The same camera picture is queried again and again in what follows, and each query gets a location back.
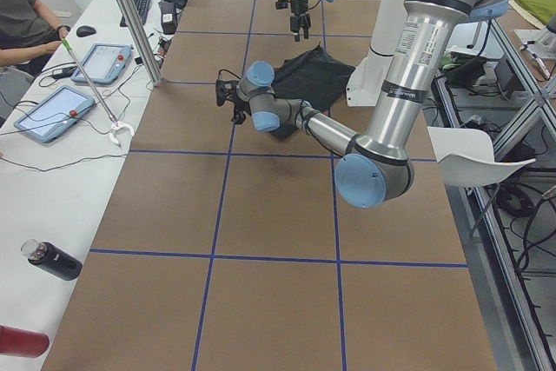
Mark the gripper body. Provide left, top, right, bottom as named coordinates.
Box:
left=289, top=0, right=308, bottom=24
left=232, top=98, right=251, bottom=124

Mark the black printed t-shirt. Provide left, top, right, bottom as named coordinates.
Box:
left=272, top=44, right=354, bottom=114

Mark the dark brown box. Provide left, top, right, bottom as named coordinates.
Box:
left=158, top=1, right=178, bottom=35

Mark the metal reacher grabber tool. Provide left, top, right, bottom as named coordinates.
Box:
left=62, top=38, right=135, bottom=148

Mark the far teach pendant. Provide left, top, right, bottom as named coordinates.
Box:
left=81, top=43, right=132, bottom=85

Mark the teach pendant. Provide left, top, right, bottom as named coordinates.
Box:
left=13, top=86, right=96, bottom=143
left=81, top=43, right=132, bottom=85

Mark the brown paper table cover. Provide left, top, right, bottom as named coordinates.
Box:
left=43, top=0, right=496, bottom=370

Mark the black keyboard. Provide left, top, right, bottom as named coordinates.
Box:
left=133, top=0, right=152, bottom=25

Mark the black computer mouse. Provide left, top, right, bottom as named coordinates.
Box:
left=76, top=25, right=96, bottom=37

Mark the near teach pendant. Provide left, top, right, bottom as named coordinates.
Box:
left=13, top=86, right=96, bottom=143

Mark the seated person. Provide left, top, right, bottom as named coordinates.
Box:
left=1, top=0, right=70, bottom=76

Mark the black water bottle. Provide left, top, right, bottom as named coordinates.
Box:
left=20, top=239, right=83, bottom=281

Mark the red cylinder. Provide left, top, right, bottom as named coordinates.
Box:
left=1, top=325, right=50, bottom=358

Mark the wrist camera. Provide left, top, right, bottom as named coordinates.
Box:
left=275, top=0, right=289, bottom=10
left=215, top=80, right=239, bottom=107

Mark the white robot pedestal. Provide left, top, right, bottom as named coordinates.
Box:
left=346, top=0, right=407, bottom=107

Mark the aluminium frame post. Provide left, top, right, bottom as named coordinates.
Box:
left=116, top=0, right=162, bottom=87

